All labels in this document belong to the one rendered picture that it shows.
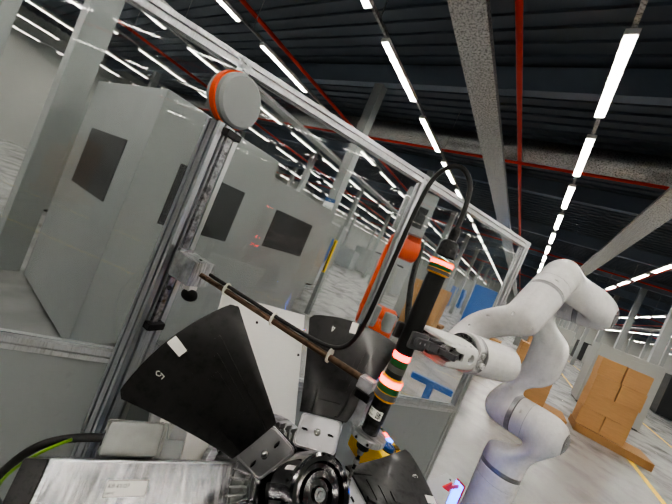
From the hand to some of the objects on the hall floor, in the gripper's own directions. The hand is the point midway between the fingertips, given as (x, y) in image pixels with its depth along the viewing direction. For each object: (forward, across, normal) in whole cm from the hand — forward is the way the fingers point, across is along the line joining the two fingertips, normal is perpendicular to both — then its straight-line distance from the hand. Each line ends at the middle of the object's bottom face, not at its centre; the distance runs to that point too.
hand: (410, 335), depth 58 cm
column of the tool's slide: (+41, -59, +151) cm, 167 cm away
